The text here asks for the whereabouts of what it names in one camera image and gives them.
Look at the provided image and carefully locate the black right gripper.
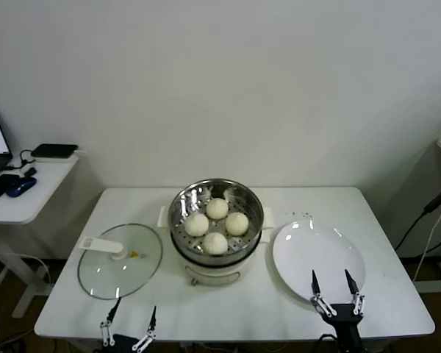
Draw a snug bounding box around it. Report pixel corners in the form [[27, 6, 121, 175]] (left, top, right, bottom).
[[310, 268, 365, 353]]

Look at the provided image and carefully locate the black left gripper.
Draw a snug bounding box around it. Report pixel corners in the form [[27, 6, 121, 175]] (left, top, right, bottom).
[[99, 297, 158, 353]]

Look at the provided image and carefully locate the white steamed baozi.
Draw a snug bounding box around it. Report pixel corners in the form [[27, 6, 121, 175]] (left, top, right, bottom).
[[224, 212, 250, 237], [184, 213, 210, 238], [201, 232, 229, 256], [205, 197, 229, 221]]

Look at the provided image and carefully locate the perforated stainless steel steamer basket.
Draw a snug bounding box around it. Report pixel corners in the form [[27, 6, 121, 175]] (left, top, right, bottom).
[[168, 178, 265, 258]]

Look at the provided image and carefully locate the white round plate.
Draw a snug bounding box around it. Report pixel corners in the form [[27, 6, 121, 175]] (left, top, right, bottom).
[[271, 220, 367, 307]]

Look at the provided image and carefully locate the white electric cooking pot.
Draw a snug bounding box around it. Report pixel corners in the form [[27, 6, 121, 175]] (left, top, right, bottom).
[[157, 205, 276, 287]]

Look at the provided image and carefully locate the white furniture foot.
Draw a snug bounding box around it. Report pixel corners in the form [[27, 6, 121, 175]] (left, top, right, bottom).
[[413, 260, 441, 293]]

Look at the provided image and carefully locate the white side desk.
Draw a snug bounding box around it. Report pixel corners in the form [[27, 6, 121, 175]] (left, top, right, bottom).
[[0, 154, 79, 319]]

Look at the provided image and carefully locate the blue computer mouse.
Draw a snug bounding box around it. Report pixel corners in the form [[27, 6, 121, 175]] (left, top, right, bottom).
[[5, 176, 37, 198]]

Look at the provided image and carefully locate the flat black box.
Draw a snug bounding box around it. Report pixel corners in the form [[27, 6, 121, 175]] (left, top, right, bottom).
[[30, 143, 79, 159]]

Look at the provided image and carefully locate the glass lid with white handle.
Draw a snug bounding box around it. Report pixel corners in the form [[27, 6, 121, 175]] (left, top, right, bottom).
[[76, 223, 163, 301]]

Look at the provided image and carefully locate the white hanging cable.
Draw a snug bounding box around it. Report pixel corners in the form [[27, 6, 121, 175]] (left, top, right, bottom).
[[413, 198, 441, 282]]

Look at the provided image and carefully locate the white floor cable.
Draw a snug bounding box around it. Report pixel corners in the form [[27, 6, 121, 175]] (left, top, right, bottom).
[[18, 253, 54, 286]]

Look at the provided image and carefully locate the black power cable with plug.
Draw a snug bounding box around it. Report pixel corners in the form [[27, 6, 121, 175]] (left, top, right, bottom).
[[394, 185, 441, 254]]

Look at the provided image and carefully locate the thin black desk cable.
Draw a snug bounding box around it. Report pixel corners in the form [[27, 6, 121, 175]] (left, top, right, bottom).
[[4, 149, 37, 172]]

